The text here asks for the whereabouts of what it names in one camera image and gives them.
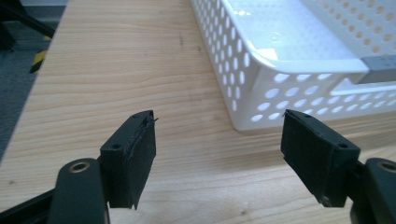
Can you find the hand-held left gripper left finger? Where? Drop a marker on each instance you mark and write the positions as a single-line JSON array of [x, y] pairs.
[[129, 161]]

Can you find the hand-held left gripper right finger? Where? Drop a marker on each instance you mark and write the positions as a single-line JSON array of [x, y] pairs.
[[314, 155]]

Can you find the white perforated plastic basket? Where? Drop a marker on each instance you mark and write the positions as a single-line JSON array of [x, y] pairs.
[[280, 59]]

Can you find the yellow black striped tape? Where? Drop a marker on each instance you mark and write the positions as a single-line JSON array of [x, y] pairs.
[[39, 59]]

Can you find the black metal stand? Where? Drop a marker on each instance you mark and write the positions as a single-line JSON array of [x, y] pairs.
[[18, 21]]

